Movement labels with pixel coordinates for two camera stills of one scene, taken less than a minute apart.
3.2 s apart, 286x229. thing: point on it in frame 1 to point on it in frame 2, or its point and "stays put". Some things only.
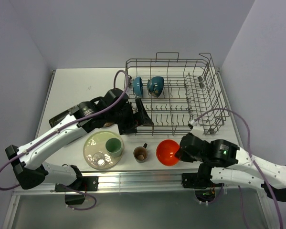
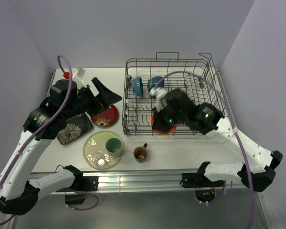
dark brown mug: x=140 y=153 stays put
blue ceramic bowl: x=137 y=85 stays put
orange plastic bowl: x=165 y=152 to x=163 y=132
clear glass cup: x=99 y=159 stays put
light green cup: x=113 y=146 stays put
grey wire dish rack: x=180 y=96 stays put
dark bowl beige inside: x=155 y=85 stays put
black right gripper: x=180 y=154 to x=158 y=123
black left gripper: x=141 y=117 to x=107 y=97
